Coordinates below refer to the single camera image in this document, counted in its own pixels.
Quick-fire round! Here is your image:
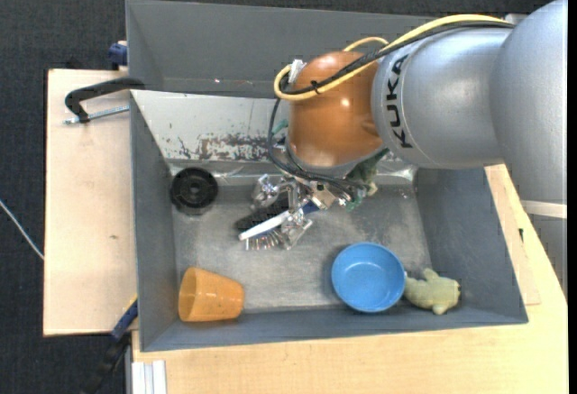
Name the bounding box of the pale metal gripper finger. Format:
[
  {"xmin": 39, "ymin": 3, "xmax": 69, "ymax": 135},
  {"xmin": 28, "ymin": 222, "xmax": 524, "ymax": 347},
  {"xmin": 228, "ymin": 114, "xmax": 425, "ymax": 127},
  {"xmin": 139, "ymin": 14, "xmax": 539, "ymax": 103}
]
[
  {"xmin": 251, "ymin": 173, "xmax": 290, "ymax": 209},
  {"xmin": 237, "ymin": 206, "xmax": 313, "ymax": 243}
]

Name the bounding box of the black long ribbed thing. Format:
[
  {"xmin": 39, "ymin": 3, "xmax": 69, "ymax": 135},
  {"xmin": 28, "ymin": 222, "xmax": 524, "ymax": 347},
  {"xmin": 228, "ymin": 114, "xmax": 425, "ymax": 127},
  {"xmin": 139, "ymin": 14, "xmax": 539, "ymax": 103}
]
[{"xmin": 234, "ymin": 201, "xmax": 290, "ymax": 232}]

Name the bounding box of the clear glass thing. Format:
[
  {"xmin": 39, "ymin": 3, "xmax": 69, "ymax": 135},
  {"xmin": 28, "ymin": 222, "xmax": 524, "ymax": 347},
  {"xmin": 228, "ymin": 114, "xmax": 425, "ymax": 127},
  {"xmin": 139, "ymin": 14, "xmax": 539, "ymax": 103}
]
[{"xmin": 244, "ymin": 220, "xmax": 314, "ymax": 252}]

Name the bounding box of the grey metal bin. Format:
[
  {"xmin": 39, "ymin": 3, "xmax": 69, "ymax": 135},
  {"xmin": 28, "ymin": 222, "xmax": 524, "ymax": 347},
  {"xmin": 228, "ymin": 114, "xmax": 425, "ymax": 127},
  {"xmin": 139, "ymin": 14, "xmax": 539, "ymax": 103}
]
[{"xmin": 124, "ymin": 0, "xmax": 529, "ymax": 353}]

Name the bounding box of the black round plastic wheel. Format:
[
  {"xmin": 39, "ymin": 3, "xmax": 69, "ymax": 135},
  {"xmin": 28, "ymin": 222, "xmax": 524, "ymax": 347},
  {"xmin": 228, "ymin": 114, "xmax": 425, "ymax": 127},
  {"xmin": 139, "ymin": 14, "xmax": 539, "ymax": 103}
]
[{"xmin": 169, "ymin": 166, "xmax": 220, "ymax": 215}]

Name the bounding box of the blue plastic bowl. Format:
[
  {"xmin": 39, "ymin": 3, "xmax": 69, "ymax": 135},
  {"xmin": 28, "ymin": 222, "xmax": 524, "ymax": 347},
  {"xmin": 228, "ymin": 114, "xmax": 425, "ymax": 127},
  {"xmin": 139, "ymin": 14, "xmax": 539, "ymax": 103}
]
[{"xmin": 330, "ymin": 242, "xmax": 408, "ymax": 314}]

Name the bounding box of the orange plastic cup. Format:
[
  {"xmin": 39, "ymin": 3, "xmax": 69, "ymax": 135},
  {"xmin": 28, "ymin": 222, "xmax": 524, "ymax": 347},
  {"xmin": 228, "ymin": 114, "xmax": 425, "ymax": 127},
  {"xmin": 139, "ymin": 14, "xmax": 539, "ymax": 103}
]
[{"xmin": 177, "ymin": 266, "xmax": 246, "ymax": 324}]

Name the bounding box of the pale green toy animal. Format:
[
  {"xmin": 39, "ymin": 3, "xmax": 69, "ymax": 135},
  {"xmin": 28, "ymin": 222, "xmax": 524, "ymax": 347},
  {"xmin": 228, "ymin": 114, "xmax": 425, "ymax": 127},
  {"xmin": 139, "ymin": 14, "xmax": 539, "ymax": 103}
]
[{"xmin": 403, "ymin": 267, "xmax": 463, "ymax": 316}]

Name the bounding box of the pale wood flat board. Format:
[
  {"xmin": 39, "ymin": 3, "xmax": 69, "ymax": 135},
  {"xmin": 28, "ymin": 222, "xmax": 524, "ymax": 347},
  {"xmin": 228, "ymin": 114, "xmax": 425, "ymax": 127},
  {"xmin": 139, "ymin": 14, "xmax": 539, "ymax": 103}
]
[{"xmin": 42, "ymin": 67, "xmax": 139, "ymax": 337}]

